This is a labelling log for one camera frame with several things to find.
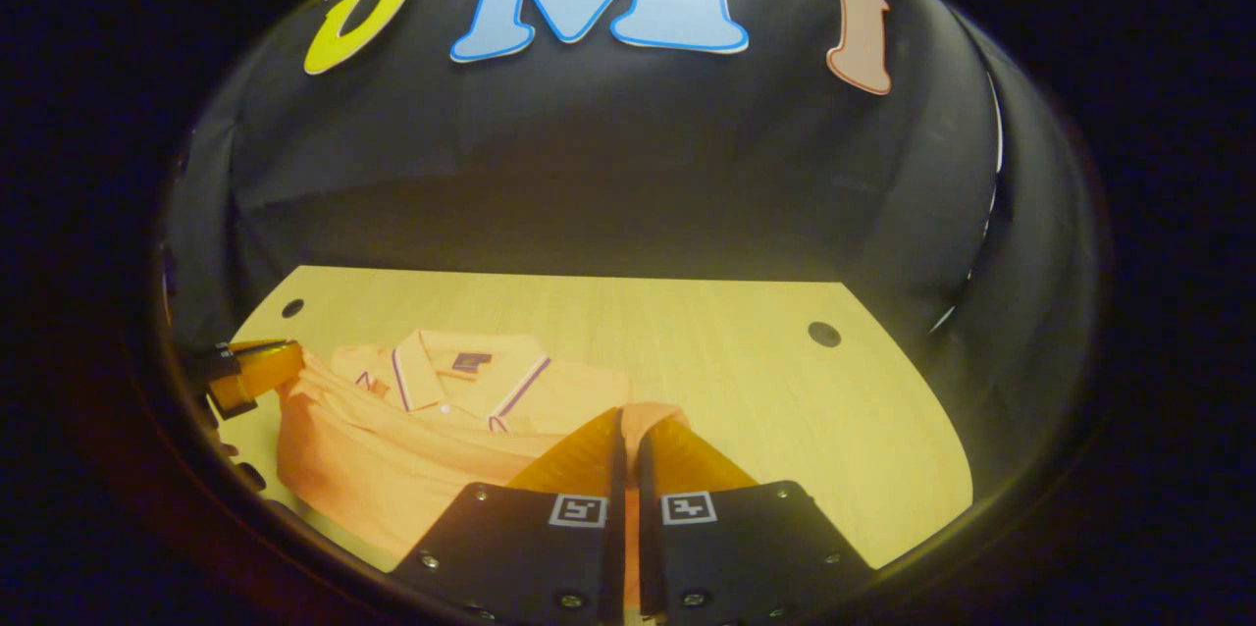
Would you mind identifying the orange T-shirt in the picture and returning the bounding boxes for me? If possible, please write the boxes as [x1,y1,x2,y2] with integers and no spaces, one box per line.
[274,328,694,612]

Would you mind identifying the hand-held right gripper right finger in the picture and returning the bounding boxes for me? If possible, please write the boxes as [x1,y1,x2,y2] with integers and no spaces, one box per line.
[635,415,878,626]

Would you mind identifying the black backdrop cloth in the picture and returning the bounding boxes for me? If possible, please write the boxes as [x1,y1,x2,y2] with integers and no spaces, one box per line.
[162,0,1102,499]

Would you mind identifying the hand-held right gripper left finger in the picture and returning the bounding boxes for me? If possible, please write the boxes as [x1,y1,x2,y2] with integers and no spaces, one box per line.
[387,407,629,626]

